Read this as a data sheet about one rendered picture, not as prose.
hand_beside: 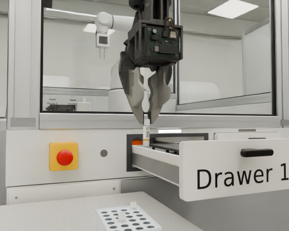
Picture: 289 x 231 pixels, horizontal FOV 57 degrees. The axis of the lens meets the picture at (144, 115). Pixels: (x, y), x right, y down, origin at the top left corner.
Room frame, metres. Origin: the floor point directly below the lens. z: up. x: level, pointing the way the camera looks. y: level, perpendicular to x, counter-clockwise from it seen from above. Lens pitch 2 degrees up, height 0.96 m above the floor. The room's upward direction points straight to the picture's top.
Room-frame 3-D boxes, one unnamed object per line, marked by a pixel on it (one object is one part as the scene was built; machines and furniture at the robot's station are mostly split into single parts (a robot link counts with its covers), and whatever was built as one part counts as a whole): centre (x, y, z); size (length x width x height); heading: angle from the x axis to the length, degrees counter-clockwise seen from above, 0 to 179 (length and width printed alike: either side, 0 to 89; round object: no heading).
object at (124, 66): (0.45, 0.02, 1.05); 0.05 x 0.02 x 0.09; 110
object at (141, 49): (0.43, -0.01, 1.11); 0.09 x 0.08 x 0.12; 20
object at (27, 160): (1.31, 0.06, 0.87); 1.02 x 0.95 x 0.14; 112
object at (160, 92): (0.44, -0.03, 1.01); 0.06 x 0.03 x 0.09; 20
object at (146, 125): (0.45, 0.00, 0.95); 0.01 x 0.01 x 0.05
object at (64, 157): (0.68, 0.20, 0.88); 0.04 x 0.03 x 0.04; 112
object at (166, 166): (0.75, -0.13, 0.86); 0.40 x 0.26 x 0.06; 22
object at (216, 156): (0.55, -0.20, 0.87); 0.29 x 0.02 x 0.11; 112
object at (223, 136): (0.97, -0.38, 0.87); 0.29 x 0.02 x 0.11; 112
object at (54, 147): (0.71, 0.22, 0.88); 0.07 x 0.05 x 0.07; 112
